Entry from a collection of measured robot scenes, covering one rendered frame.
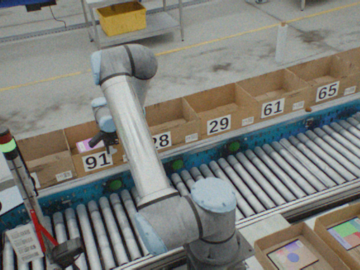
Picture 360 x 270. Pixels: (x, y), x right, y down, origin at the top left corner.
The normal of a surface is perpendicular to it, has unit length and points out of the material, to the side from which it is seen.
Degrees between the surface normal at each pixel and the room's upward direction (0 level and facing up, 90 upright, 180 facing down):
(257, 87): 89
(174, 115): 89
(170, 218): 39
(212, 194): 5
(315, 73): 89
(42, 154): 89
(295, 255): 0
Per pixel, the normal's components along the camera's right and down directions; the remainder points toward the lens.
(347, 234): -0.07, -0.80
